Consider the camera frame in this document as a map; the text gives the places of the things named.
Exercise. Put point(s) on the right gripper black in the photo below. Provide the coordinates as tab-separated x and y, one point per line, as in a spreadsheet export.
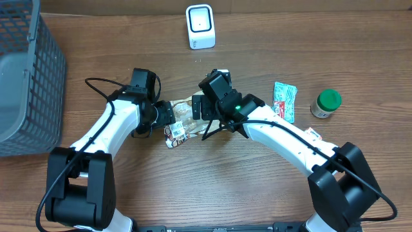
197	107

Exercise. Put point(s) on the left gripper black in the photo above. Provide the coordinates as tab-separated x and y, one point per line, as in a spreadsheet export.
166	113

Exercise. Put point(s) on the brown Pantree snack pouch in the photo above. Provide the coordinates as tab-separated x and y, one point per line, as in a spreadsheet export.
185	126

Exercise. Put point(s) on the light green packet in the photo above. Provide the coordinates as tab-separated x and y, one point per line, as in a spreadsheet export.
287	93

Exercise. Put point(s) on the orange snack packet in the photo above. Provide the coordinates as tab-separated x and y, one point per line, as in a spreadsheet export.
312	132

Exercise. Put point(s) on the green lid jar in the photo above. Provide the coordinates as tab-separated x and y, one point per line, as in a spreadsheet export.
326	103

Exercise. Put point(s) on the red snack bar wrapper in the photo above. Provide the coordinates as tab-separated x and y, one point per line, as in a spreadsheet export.
279	108

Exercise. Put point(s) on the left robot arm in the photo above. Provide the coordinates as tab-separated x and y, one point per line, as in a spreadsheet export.
80	185

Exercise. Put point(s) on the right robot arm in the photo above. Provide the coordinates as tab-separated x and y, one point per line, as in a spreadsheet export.
342	185

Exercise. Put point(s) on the white barcode scanner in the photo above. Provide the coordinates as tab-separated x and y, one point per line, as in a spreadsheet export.
200	26

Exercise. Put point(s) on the grey plastic mesh basket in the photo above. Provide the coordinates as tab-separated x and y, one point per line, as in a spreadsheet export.
33	81

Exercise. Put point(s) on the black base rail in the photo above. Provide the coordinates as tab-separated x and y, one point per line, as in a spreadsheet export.
275	227

